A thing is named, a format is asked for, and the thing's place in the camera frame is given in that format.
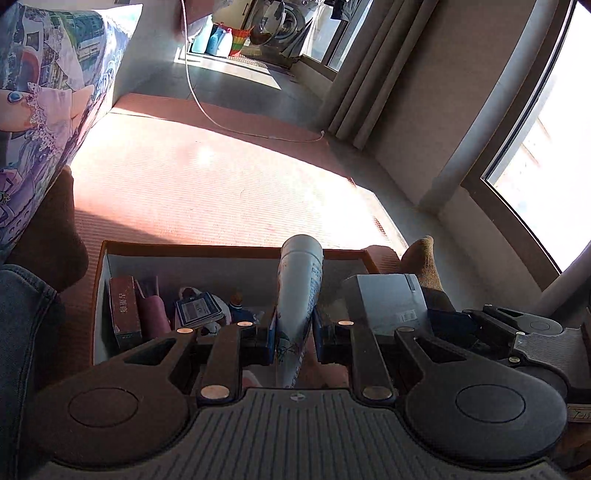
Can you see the left leg in jeans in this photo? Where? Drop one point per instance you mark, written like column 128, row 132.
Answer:
column 27, row 304

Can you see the anime print body pillow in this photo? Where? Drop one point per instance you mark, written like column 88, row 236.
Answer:
column 57, row 68

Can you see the grey curtain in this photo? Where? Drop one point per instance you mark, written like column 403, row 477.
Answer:
column 366, row 79

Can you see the grey package with label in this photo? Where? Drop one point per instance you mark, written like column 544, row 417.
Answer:
column 386, row 302

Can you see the brown right sock foot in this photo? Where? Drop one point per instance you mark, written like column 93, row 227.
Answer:
column 419, row 260

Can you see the pink striped plush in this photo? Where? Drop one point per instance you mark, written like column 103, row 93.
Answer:
column 249, row 380

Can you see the brown left sock foot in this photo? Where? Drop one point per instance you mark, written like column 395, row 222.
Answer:
column 50, row 247

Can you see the washing machine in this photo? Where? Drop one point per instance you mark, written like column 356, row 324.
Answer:
column 278, row 24

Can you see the window frame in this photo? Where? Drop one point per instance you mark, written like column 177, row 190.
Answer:
column 533, row 178

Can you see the peach print tumbler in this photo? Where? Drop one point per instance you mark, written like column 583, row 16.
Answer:
column 299, row 279

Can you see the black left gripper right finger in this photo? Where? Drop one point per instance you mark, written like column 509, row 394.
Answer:
column 353, row 345

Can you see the dark maroon small box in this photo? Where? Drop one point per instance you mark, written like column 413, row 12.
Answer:
column 124, row 312

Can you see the bear plush white hood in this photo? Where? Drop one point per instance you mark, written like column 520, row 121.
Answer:
column 239, row 313

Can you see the blue white card packet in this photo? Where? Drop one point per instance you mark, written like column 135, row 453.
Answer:
column 197, row 311

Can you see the brown sock foot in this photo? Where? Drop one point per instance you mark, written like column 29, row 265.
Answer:
column 419, row 260
column 50, row 247

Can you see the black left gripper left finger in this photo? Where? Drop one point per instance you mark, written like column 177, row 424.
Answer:
column 236, row 346

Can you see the blue detergent bottles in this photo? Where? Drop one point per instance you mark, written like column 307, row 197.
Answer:
column 213, row 39

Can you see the rainbow striped basket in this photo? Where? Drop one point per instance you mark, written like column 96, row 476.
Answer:
column 239, row 38

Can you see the orange cardboard storage box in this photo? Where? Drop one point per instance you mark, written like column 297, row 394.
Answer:
column 221, row 270

